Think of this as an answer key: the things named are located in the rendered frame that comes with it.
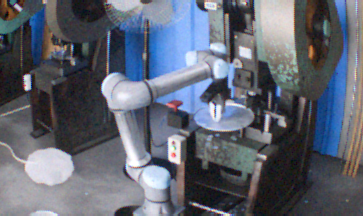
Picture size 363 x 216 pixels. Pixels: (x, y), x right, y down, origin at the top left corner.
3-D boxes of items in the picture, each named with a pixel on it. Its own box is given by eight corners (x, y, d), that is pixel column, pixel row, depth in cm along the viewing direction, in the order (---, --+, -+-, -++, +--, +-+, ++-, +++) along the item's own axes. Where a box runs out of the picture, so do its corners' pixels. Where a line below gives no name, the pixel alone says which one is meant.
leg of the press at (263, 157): (250, 248, 248) (276, 113, 214) (235, 244, 255) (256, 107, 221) (312, 185, 315) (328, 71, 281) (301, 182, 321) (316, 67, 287)
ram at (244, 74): (253, 90, 243) (252, 35, 232) (229, 83, 252) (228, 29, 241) (268, 82, 256) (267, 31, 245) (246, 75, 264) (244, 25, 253)
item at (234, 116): (181, 115, 245) (181, 113, 244) (229, 99, 260) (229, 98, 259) (220, 137, 223) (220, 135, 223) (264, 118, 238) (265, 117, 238)
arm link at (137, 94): (120, 94, 186) (229, 55, 205) (110, 86, 195) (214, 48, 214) (126, 122, 191) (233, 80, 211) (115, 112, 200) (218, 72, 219)
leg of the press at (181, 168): (182, 226, 280) (182, 85, 246) (167, 220, 286) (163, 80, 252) (261, 171, 346) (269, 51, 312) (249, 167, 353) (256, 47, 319)
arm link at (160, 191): (152, 203, 210) (150, 180, 205) (138, 190, 221) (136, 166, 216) (176, 198, 215) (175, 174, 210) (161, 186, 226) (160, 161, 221)
